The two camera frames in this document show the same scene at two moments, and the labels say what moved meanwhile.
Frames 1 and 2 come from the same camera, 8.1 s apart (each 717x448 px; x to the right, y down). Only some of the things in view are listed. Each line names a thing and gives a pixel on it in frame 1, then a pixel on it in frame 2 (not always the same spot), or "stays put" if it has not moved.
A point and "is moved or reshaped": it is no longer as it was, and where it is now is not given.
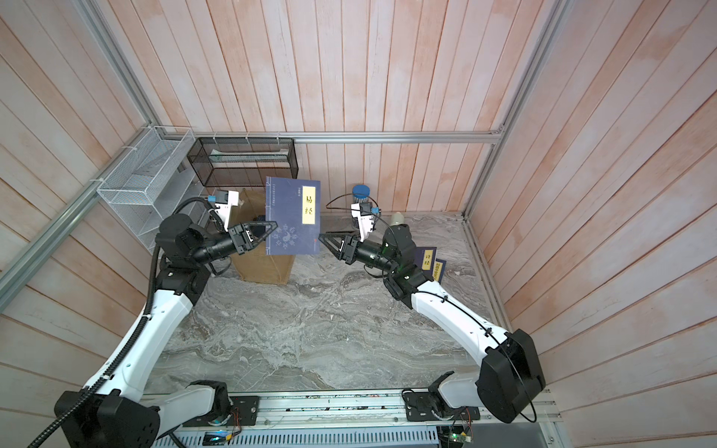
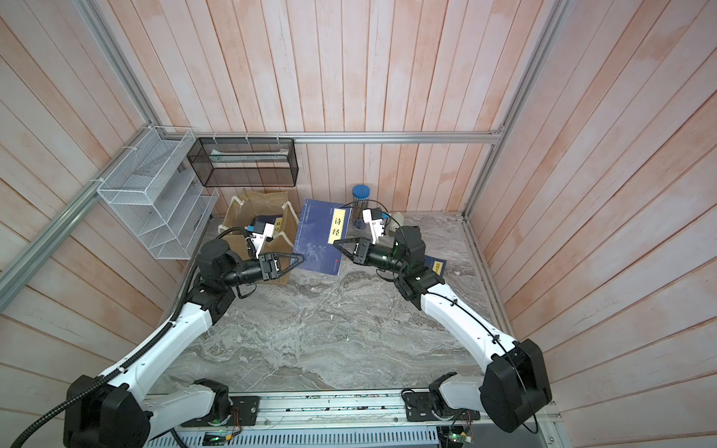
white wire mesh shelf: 156,175 stays put
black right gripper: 352,252 stays put
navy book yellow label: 425,259 is moved or reshaped
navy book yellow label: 439,269 stays put
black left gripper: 242,238 → 270,267
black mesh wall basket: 241,161 stays put
